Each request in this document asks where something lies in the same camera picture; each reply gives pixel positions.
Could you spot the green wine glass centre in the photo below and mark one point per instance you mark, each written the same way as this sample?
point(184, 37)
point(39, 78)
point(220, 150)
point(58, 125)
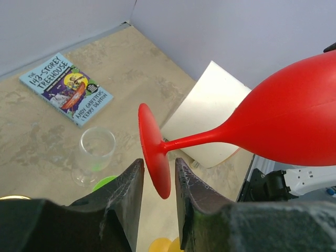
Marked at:
point(106, 175)

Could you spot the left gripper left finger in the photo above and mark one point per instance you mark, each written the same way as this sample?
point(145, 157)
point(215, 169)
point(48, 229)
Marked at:
point(104, 220)

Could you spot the orange wine glass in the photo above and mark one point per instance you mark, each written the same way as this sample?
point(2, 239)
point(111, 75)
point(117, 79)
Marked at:
point(165, 245)

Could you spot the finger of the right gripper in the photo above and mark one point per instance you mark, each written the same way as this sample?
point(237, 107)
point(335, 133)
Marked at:
point(330, 48)

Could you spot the red wine glass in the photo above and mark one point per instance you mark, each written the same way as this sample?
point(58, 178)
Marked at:
point(155, 149)

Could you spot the gold wine glass rack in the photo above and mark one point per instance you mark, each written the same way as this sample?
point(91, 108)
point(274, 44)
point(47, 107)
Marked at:
point(14, 197)

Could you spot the clear wine glass back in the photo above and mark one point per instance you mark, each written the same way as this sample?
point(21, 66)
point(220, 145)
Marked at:
point(93, 154)

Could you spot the white round drawer box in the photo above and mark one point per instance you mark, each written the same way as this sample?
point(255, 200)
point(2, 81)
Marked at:
point(211, 102)

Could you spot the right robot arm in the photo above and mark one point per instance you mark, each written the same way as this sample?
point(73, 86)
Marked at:
point(288, 181)

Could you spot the blue treehouse book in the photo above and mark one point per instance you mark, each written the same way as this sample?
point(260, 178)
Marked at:
point(67, 88)

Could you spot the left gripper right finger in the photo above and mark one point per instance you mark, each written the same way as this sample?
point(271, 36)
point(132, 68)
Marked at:
point(208, 221)

